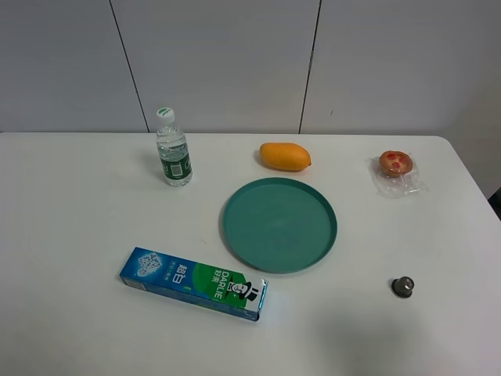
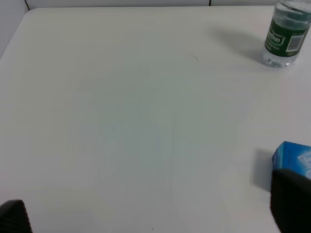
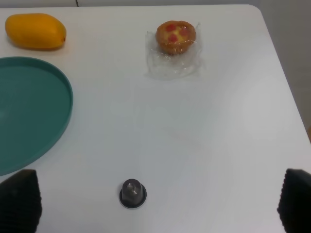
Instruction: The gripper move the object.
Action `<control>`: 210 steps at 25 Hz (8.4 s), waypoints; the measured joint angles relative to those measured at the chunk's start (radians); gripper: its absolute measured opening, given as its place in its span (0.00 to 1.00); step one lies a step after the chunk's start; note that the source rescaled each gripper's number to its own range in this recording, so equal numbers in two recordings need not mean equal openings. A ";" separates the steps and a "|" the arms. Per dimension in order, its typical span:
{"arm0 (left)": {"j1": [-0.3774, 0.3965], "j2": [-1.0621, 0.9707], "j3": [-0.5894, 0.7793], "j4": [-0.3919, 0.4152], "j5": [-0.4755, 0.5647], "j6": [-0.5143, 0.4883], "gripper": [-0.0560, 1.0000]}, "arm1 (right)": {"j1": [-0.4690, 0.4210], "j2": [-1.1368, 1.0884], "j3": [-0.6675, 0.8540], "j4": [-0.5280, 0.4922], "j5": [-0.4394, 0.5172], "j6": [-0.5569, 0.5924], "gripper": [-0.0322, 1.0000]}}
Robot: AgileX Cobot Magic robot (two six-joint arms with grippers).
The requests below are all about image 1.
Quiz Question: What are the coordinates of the small grey coffee capsule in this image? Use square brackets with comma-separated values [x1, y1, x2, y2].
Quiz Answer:
[390, 276, 415, 299]

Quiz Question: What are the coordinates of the round green plate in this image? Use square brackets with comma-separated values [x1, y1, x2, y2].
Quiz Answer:
[220, 177, 338, 274]

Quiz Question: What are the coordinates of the yellow mango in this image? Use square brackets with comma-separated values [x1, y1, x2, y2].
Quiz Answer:
[259, 143, 312, 172]

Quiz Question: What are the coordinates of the clear water bottle green label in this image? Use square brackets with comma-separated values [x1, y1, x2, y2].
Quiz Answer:
[157, 107, 193, 187]

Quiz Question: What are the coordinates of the blue green toothpaste box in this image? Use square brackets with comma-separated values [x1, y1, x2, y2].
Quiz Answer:
[120, 248, 268, 322]

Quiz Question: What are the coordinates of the wrapped pastry with red topping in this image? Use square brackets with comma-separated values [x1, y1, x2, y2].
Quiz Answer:
[366, 150, 427, 199]

